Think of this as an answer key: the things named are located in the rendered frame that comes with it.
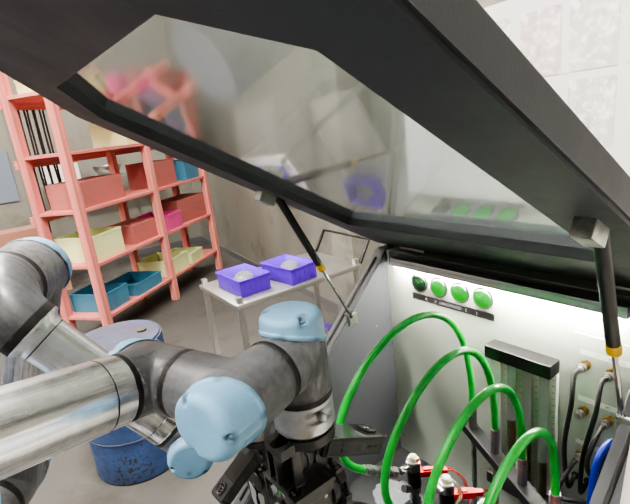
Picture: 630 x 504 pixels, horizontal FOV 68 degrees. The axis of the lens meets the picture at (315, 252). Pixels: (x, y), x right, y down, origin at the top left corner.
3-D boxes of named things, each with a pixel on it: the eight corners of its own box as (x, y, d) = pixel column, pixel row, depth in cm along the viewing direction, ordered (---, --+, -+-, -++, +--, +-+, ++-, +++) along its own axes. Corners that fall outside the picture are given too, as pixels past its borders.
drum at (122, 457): (184, 418, 311) (160, 310, 290) (191, 468, 264) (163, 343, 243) (100, 442, 296) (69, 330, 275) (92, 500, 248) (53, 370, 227)
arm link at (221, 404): (155, 447, 47) (228, 390, 56) (239, 481, 41) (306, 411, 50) (139, 378, 45) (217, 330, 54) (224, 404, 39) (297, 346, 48)
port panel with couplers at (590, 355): (562, 475, 95) (566, 337, 87) (570, 466, 97) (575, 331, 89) (635, 512, 85) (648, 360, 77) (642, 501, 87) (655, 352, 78)
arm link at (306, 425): (307, 370, 61) (348, 393, 55) (311, 400, 63) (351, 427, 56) (258, 394, 57) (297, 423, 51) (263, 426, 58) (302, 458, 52)
